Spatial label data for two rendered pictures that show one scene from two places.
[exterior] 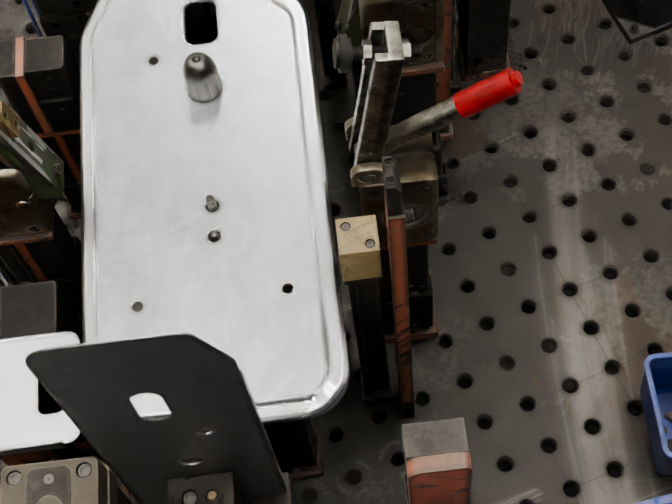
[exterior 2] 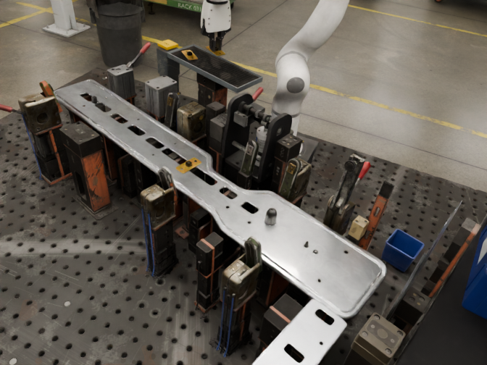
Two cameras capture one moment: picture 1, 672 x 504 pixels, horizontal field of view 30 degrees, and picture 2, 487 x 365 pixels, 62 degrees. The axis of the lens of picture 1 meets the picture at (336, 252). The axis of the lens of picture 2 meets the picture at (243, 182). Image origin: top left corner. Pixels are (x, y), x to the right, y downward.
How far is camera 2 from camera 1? 86 cm
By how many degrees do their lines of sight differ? 39
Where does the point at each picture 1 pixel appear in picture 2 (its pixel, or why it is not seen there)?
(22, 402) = (322, 326)
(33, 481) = (370, 329)
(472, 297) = not seen: hidden behind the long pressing
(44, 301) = (289, 300)
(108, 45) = (232, 225)
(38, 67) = (217, 242)
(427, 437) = (468, 225)
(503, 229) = not seen: hidden behind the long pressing
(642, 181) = not seen: hidden behind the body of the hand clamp
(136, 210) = (290, 258)
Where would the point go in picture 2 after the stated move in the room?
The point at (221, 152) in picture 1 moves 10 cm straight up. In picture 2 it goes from (293, 232) to (298, 207)
